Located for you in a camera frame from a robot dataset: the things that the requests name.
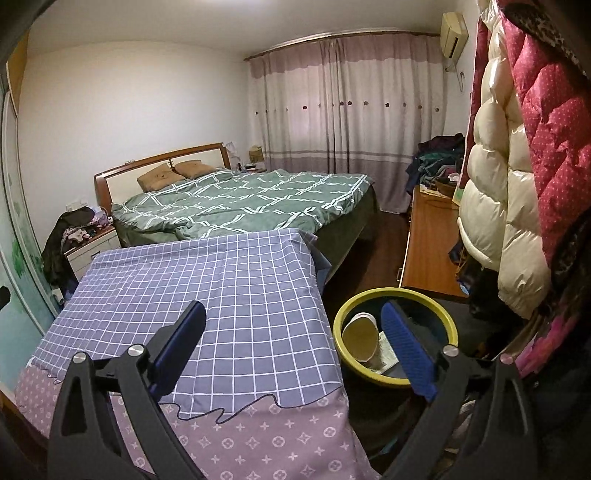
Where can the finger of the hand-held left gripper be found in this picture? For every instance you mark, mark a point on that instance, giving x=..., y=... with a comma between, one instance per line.
x=3, y=297

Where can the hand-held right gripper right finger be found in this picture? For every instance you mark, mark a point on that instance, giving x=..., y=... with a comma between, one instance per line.
x=408, y=350

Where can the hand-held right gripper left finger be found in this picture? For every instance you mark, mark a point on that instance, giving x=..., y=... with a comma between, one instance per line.
x=180, y=350

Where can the white paper cup fruit print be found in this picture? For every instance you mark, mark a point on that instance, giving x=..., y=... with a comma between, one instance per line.
x=362, y=337

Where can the black bin with yellow rim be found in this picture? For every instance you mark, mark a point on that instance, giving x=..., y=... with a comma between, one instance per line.
x=392, y=291

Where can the dark jacket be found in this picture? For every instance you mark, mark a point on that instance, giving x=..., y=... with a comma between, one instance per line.
x=57, y=244

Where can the blue checked table cloth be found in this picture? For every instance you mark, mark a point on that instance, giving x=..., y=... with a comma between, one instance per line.
x=207, y=277

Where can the sliding wardrobe door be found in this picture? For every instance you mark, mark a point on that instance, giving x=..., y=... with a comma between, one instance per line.
x=16, y=207

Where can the white nightstand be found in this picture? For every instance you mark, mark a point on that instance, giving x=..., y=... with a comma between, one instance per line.
x=92, y=254

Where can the colourful small clothes pile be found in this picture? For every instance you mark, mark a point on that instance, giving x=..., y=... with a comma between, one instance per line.
x=92, y=226

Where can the pink clothing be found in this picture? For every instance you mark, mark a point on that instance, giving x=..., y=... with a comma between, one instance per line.
x=558, y=332

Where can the wooden bed with headboard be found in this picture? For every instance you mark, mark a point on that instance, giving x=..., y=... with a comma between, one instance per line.
x=120, y=177

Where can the green checked duvet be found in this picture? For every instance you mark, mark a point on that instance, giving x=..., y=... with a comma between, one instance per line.
x=258, y=198

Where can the brown pillow with face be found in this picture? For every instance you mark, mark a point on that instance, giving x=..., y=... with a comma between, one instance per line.
x=157, y=177

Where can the plain brown pillow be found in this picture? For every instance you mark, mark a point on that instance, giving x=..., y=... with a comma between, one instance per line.
x=194, y=169

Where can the white puffy jacket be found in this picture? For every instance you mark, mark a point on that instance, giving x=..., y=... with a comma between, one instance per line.
x=489, y=184

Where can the pile of dark clothes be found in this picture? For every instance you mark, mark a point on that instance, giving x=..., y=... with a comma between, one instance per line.
x=436, y=157

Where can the small cardboard box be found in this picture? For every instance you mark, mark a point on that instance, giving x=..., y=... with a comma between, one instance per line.
x=256, y=155

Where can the pink and white curtain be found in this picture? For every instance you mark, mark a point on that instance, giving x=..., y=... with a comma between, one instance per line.
x=346, y=101

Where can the red quilted dotted jacket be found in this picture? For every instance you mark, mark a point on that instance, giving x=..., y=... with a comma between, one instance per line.
x=554, y=115

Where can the cream air conditioner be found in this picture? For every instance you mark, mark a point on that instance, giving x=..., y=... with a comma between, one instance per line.
x=452, y=33

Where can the white wall socket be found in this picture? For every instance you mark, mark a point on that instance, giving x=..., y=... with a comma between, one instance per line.
x=75, y=203

